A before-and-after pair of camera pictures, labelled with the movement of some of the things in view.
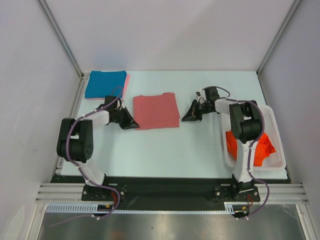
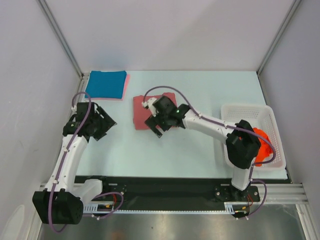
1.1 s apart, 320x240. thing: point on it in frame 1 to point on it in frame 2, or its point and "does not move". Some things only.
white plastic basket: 275,162 does not move
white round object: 12,229 does not move
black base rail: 171,194 does not move
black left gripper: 128,119 to 107,122
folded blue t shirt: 101,84 does not move
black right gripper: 198,110 to 157,120
